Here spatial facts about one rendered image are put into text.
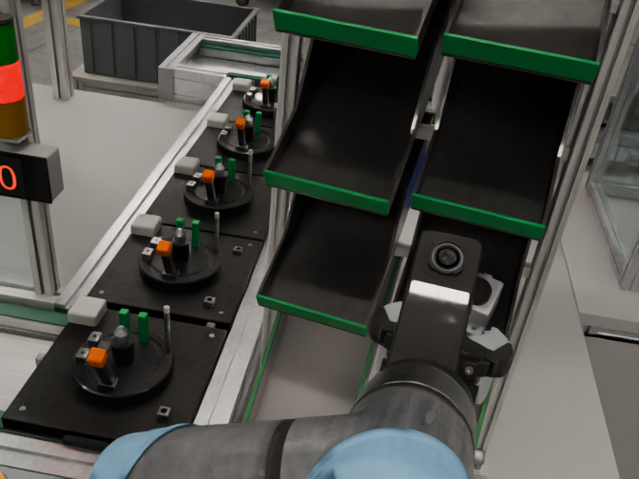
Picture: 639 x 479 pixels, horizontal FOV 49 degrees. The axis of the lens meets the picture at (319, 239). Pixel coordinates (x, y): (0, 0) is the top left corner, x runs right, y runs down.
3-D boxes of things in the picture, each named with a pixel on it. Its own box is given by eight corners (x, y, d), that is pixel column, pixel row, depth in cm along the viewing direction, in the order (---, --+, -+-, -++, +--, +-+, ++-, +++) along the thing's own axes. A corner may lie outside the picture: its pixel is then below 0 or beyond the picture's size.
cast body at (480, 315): (475, 349, 77) (486, 321, 71) (439, 332, 78) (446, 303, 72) (504, 290, 81) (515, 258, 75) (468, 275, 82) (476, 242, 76)
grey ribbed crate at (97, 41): (233, 96, 274) (234, 38, 261) (81, 72, 278) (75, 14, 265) (257, 61, 309) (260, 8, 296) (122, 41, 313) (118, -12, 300)
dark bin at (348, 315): (366, 337, 78) (366, 308, 71) (258, 305, 80) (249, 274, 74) (429, 151, 91) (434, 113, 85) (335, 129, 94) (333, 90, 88)
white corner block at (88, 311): (97, 336, 107) (94, 316, 105) (68, 332, 108) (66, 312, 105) (108, 317, 111) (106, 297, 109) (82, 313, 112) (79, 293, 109)
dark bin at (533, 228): (540, 241, 68) (558, 197, 61) (410, 209, 70) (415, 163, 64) (581, 48, 81) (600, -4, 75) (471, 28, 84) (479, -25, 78)
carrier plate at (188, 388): (179, 461, 90) (179, 450, 89) (2, 428, 92) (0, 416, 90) (227, 339, 110) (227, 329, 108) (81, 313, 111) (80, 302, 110)
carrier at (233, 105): (305, 140, 172) (310, 92, 165) (211, 124, 174) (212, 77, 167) (320, 103, 192) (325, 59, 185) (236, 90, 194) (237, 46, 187)
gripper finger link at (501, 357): (470, 349, 59) (424, 365, 52) (474, 329, 59) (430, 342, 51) (522, 370, 56) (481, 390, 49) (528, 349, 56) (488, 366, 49)
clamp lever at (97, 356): (112, 388, 93) (100, 362, 87) (98, 385, 93) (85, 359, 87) (122, 364, 95) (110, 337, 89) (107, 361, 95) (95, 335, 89)
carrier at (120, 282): (229, 333, 111) (231, 270, 104) (85, 307, 113) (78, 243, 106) (262, 249, 131) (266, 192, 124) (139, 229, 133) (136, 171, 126)
